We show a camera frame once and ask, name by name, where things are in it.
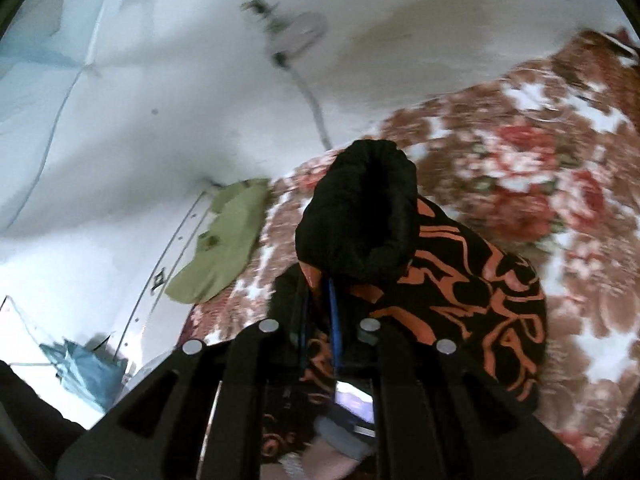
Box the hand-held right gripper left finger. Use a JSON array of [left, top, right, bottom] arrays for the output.
[[55, 264, 315, 480]]

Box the black orange patterned sweater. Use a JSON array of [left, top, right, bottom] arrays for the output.
[[260, 139, 548, 463]]

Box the light blue cloth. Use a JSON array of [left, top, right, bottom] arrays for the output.
[[40, 337, 128, 411]]

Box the pale blue curtain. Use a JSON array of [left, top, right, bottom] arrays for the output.
[[0, 35, 78, 128]]

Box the person's dark clothing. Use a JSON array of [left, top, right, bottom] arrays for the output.
[[0, 360, 87, 466]]

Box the thin wall cable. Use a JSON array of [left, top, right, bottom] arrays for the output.
[[280, 57, 335, 152]]

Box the olive green cloth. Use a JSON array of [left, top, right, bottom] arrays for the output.
[[165, 178, 273, 306]]

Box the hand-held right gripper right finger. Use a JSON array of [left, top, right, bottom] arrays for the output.
[[324, 274, 586, 480]]

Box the white bed frame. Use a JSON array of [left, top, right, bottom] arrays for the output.
[[122, 190, 218, 361]]

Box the brown red floral blanket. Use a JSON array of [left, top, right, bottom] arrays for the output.
[[175, 27, 640, 476]]

